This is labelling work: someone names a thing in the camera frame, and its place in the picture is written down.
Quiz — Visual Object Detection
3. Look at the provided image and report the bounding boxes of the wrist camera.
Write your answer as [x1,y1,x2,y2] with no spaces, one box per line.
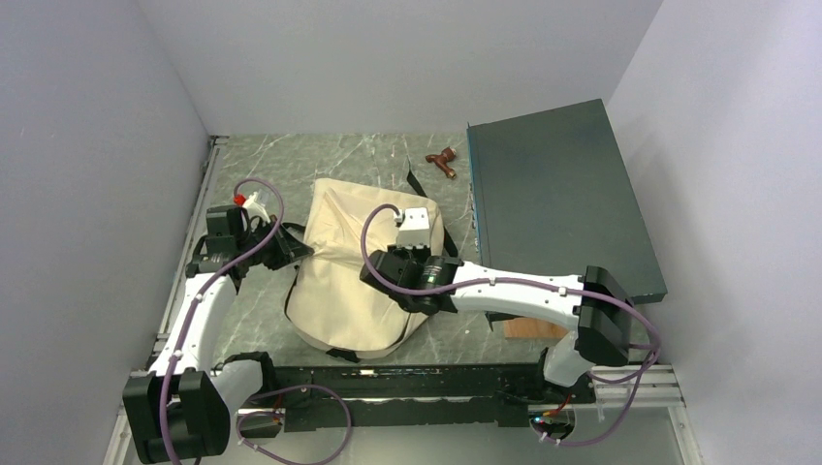
[233,190,270,223]
[395,207,431,250]

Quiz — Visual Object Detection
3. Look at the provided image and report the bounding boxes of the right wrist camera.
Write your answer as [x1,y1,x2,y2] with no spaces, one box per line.
[395,207,431,250]

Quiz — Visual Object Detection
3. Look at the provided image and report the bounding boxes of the brown T-shaped clip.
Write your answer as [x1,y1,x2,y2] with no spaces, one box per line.
[425,146,457,179]

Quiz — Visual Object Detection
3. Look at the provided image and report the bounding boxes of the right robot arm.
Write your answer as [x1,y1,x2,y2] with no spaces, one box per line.
[360,247,631,402]

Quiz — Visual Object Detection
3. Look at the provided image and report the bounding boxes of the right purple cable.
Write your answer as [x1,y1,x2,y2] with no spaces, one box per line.
[359,203,663,449]

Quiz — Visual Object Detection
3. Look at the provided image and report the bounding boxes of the beige canvas backpack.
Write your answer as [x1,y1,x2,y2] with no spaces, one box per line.
[275,157,458,364]

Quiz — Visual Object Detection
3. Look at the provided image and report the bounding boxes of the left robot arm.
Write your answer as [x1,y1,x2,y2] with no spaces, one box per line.
[122,205,313,464]

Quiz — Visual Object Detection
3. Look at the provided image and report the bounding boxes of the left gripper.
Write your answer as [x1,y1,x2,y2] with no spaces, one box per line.
[235,214,311,270]

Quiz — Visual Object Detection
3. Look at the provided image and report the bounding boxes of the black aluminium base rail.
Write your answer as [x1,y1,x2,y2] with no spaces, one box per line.
[118,362,685,432]

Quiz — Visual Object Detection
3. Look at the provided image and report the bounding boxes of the dark network switch box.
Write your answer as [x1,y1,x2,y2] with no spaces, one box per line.
[466,99,668,304]

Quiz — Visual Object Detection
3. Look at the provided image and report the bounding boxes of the wooden board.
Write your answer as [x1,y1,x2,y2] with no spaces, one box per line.
[503,318,568,340]

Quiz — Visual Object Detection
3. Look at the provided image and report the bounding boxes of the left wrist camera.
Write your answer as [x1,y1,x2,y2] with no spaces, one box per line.
[233,190,270,223]

